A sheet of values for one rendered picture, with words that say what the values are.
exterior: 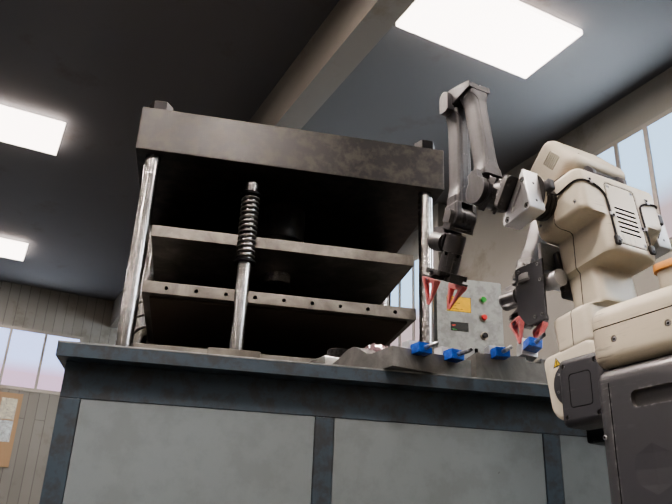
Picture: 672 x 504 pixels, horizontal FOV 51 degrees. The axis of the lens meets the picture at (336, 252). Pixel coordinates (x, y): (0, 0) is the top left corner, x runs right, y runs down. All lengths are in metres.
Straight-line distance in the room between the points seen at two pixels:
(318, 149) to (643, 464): 2.05
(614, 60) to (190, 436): 4.89
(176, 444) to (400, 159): 1.72
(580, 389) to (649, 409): 0.24
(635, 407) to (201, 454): 1.02
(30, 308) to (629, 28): 9.12
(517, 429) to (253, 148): 1.59
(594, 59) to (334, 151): 3.35
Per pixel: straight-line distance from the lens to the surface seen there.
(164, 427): 1.86
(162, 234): 2.94
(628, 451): 1.40
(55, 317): 11.75
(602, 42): 5.88
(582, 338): 1.73
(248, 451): 1.86
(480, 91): 2.13
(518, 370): 2.13
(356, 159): 3.05
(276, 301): 2.84
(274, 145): 3.01
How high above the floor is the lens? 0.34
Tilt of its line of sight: 23 degrees up
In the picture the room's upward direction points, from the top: 2 degrees clockwise
